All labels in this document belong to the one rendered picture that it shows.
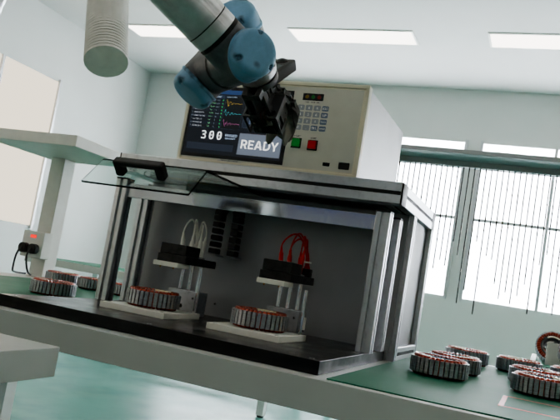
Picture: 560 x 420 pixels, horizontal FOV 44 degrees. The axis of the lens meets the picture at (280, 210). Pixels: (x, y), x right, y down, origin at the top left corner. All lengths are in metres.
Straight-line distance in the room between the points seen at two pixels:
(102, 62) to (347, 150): 1.42
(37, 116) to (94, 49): 5.24
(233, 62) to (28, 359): 0.50
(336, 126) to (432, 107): 6.61
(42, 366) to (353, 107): 0.86
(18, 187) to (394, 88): 4.30
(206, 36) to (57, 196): 1.55
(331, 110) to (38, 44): 6.52
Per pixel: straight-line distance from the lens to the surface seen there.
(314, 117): 1.52
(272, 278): 1.40
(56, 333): 1.27
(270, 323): 1.31
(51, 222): 2.51
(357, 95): 1.51
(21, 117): 7.69
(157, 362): 1.16
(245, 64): 1.03
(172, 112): 9.23
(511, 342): 7.67
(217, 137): 1.60
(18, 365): 0.92
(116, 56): 2.68
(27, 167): 7.81
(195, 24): 1.05
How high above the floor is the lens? 0.88
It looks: 6 degrees up
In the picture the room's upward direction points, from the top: 10 degrees clockwise
